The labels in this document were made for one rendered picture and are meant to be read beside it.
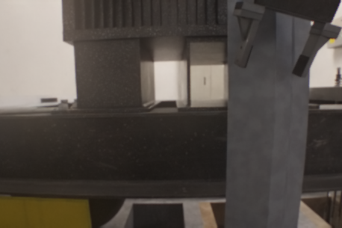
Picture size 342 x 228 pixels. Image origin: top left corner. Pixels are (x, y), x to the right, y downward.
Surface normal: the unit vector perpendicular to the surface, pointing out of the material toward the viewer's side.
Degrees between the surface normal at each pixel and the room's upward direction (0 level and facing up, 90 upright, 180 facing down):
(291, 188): 90
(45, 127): 90
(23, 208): 90
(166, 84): 90
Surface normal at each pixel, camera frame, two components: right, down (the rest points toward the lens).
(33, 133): -0.02, 0.11
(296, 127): 0.21, 0.11
